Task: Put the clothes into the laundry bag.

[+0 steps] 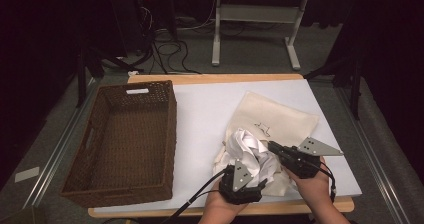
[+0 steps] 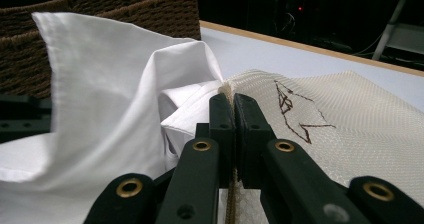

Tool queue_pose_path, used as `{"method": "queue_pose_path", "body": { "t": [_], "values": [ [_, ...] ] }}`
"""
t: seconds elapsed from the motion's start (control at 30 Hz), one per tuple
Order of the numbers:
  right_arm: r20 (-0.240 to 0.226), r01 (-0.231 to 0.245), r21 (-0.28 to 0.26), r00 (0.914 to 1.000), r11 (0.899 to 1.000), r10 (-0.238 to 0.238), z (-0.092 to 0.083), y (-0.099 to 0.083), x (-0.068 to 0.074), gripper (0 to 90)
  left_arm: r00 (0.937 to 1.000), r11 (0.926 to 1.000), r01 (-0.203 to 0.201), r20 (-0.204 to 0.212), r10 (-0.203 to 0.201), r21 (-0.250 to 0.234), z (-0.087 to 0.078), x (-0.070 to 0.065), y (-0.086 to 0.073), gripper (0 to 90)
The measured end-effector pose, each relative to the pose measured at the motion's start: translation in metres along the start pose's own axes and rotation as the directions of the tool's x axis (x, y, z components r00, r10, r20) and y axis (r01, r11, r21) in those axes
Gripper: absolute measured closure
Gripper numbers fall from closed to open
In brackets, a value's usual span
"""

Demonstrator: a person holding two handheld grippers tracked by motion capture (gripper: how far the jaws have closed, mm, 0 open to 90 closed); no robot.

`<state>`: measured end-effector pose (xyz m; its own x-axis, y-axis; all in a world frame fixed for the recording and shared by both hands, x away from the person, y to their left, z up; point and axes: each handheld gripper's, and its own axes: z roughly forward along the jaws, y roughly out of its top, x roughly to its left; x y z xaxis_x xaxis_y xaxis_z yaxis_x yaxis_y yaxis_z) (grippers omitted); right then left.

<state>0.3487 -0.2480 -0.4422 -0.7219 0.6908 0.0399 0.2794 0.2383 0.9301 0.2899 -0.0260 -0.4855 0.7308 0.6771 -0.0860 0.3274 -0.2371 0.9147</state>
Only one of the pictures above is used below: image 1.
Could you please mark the white garment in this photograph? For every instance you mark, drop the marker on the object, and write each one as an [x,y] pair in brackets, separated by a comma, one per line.
[246,144]

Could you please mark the person's left hand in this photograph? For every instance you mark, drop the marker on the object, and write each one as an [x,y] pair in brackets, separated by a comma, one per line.
[216,210]

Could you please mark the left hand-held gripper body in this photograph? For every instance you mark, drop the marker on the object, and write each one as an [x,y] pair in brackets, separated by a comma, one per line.
[240,177]

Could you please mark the brown wicker basket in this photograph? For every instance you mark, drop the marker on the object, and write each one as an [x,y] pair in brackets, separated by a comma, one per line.
[133,144]

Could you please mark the small white scrap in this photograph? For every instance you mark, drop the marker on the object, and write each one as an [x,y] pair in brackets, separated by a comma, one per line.
[133,73]

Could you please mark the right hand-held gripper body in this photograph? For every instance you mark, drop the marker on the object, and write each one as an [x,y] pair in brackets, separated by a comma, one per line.
[316,147]

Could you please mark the white table mat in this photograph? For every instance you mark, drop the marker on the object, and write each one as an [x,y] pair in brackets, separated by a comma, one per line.
[196,117]

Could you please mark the white floor tape strip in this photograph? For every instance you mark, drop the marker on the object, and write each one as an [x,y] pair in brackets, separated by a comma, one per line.
[26,174]

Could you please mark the aluminium floor rail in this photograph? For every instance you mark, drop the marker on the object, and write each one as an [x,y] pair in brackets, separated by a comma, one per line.
[56,154]
[361,134]

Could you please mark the black metal stand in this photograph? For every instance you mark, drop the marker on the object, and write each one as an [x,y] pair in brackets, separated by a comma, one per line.
[81,84]
[355,94]

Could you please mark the white table frame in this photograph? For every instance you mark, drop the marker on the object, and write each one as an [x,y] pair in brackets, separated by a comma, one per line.
[216,34]

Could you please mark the person's right hand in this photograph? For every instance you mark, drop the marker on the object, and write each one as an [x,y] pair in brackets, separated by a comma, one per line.
[315,192]

